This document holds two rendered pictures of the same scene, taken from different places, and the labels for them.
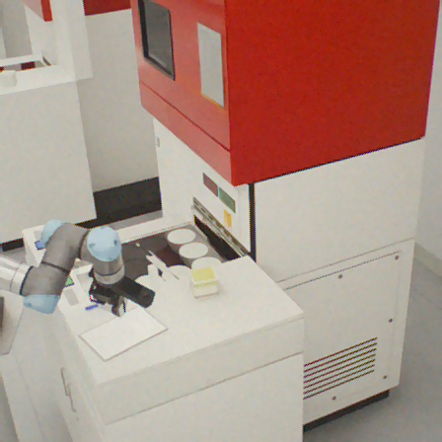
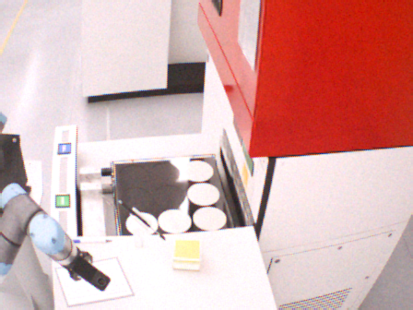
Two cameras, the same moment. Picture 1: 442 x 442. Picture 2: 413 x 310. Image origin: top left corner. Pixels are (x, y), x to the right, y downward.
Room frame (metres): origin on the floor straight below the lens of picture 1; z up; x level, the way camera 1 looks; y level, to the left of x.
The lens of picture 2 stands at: (0.91, -0.14, 2.08)
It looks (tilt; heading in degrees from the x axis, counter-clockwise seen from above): 41 degrees down; 12
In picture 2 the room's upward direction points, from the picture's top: 4 degrees clockwise
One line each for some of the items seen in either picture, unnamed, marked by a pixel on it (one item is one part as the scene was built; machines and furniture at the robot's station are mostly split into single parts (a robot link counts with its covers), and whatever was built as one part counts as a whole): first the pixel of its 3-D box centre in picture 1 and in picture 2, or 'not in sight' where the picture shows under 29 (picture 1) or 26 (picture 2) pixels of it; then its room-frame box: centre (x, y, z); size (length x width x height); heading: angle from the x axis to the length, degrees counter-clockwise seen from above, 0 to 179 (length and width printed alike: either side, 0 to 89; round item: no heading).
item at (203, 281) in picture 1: (203, 283); (186, 256); (1.73, 0.06, 1.00); 0.07 x 0.07 x 0.07; 13
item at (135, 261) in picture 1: (165, 258); (169, 196); (2.03, 0.20, 0.90); 0.34 x 0.34 x 0.01; 25
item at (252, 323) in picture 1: (184, 331); (156, 292); (1.64, 0.13, 0.89); 0.62 x 0.35 x 0.14; 115
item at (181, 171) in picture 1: (198, 189); (230, 124); (2.30, 0.07, 1.02); 0.82 x 0.03 x 0.40; 25
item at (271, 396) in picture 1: (158, 390); not in sight; (1.91, 0.26, 0.41); 0.97 x 0.64 x 0.82; 25
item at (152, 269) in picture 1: (158, 270); (142, 228); (1.76, 0.20, 1.03); 0.06 x 0.04 x 0.13; 115
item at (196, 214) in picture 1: (218, 241); (233, 188); (2.13, 0.01, 0.89); 0.44 x 0.02 x 0.10; 25
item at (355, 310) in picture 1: (279, 297); (291, 231); (2.44, -0.24, 0.41); 0.82 x 0.71 x 0.82; 25
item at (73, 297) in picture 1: (56, 281); (65, 189); (1.94, 0.56, 0.89); 0.55 x 0.09 x 0.14; 25
